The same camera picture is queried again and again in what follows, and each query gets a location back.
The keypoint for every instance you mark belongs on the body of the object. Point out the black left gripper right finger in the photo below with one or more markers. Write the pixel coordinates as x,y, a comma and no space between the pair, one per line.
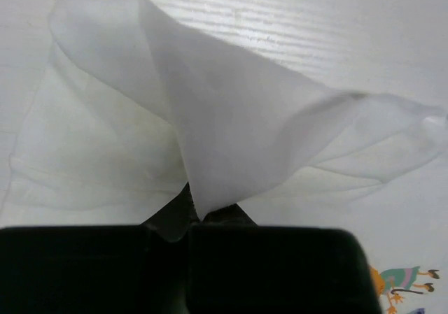
238,266

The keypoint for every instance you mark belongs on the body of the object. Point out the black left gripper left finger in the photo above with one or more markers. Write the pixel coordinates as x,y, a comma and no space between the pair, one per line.
98,269

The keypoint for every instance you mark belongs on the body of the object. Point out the white graphic t-shirt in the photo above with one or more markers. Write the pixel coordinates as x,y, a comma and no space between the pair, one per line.
134,105

